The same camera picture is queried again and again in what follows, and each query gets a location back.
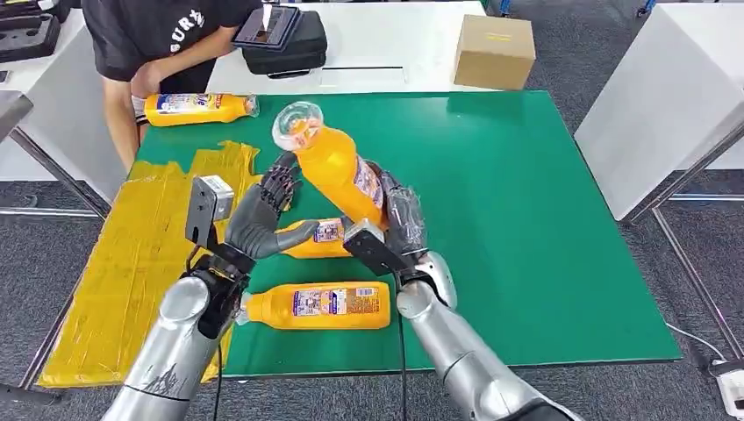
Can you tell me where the white table with steel legs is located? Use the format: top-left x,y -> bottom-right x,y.
574,3 -> 744,361

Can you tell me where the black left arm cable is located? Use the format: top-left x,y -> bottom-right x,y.
211,342 -> 225,421

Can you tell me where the black bag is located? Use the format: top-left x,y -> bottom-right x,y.
240,10 -> 329,80

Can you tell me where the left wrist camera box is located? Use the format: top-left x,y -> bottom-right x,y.
184,175 -> 235,249

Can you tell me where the grey table with steel leg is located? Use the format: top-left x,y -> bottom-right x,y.
0,89 -> 111,222

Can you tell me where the white power strip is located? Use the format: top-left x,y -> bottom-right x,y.
710,359 -> 744,421

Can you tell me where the long white table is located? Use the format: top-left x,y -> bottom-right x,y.
206,1 -> 495,97

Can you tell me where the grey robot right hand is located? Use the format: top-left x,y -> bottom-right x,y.
364,161 -> 430,260

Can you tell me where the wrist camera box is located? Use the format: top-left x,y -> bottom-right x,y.
184,175 -> 235,249
342,218 -> 411,278

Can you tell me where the person's left hand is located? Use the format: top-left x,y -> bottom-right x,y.
130,60 -> 168,101

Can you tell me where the white side table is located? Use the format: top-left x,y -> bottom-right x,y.
0,8 -> 129,205

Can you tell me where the green table mat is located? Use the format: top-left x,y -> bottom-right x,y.
134,89 -> 683,379

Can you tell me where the black foam case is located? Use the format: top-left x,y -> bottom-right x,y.
0,14 -> 63,64

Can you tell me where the brown cardboard box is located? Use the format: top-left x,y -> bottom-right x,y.
452,14 -> 537,92

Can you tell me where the white floor cable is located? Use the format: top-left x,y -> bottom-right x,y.
664,322 -> 729,366

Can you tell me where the yellow taped sheet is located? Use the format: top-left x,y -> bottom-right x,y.
37,139 -> 263,389

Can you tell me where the person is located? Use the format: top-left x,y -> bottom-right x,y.
81,0 -> 264,175

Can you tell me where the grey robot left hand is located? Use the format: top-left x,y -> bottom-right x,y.
225,152 -> 320,260

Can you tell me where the black tablet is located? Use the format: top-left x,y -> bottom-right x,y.
232,4 -> 302,51

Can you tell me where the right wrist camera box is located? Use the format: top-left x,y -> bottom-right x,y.
342,218 -> 411,278

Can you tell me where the orange drink bottle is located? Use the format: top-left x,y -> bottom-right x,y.
143,92 -> 261,128
275,218 -> 357,260
234,282 -> 392,332
271,101 -> 390,232

